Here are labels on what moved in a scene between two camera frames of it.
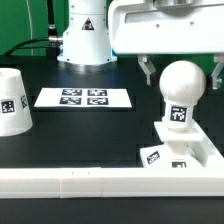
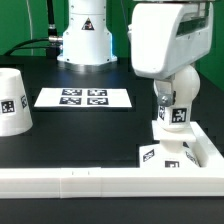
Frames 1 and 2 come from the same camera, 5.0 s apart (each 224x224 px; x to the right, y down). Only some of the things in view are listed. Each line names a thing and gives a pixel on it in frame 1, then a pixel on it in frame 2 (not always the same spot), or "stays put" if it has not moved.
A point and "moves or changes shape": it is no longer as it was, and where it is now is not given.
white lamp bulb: [182, 84] moves or changes shape
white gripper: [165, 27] to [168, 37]
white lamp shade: [15, 115] stays put
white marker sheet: [83, 97] stays put
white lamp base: [177, 150] moves or changes shape
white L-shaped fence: [118, 182] stays put
